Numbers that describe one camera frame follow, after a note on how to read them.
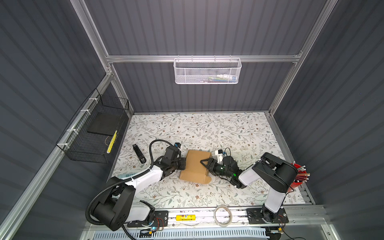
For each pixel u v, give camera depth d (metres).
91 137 0.72
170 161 0.68
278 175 0.47
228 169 0.71
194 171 0.85
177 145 0.81
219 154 0.86
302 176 0.73
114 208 0.42
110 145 0.70
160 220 0.72
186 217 0.72
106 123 0.77
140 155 0.91
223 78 0.92
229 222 0.72
